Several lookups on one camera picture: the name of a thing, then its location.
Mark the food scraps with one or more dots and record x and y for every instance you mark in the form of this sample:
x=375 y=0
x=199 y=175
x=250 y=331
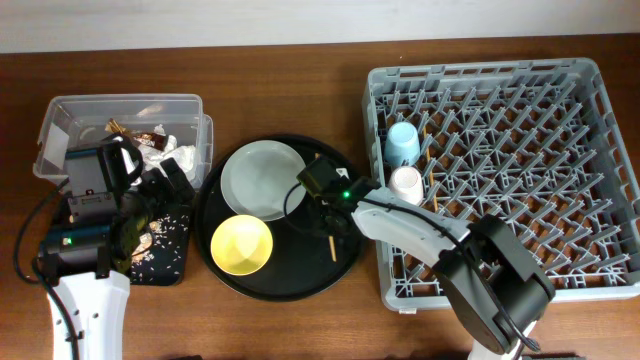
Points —
x=160 y=258

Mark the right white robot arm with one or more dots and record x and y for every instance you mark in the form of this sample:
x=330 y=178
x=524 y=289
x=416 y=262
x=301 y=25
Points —
x=496 y=288

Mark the black rectangular tray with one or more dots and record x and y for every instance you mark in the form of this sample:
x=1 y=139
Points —
x=96 y=247

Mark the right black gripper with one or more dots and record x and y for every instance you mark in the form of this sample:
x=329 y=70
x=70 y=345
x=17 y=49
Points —
x=329 y=215

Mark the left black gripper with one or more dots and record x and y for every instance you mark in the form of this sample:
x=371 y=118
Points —
x=156 y=181

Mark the grey dishwasher rack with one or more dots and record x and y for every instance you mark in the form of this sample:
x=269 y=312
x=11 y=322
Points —
x=534 y=142

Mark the gold snack wrapper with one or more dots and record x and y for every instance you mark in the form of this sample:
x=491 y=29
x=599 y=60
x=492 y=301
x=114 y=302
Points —
x=150 y=139

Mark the pink plastic cup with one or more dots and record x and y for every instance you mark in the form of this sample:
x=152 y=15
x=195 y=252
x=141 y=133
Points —
x=406 y=183

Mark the white napkin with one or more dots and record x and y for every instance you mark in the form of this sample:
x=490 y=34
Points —
x=183 y=155

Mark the yellow bowl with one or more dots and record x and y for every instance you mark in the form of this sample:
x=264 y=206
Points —
x=241 y=245

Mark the blue plastic cup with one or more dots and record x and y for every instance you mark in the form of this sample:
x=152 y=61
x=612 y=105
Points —
x=402 y=145

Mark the round black serving tray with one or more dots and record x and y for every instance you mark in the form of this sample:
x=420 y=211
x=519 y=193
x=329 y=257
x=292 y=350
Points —
x=299 y=266

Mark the light grey plate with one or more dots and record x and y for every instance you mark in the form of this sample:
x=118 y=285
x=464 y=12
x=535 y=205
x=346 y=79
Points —
x=257 y=177

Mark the clear plastic waste bin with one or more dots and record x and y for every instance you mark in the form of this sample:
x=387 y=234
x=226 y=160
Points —
x=81 y=119

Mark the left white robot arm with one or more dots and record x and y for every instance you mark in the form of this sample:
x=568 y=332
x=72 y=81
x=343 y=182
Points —
x=88 y=313

